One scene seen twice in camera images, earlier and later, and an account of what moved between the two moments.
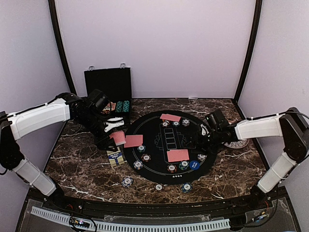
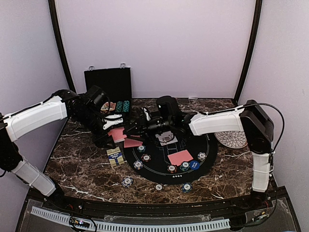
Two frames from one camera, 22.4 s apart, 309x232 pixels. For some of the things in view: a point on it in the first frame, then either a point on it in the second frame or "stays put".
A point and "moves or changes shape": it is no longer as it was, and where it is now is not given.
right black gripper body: (209, 141) to (149, 129)
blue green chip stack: (186, 187) stays put
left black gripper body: (90, 122) stays put
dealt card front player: (177, 155) moves or changes shape
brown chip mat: (146, 157) stays put
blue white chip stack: (127, 181) stays put
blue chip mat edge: (137, 165) stays put
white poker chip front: (159, 187) stays put
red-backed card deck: (119, 137) moves or changes shape
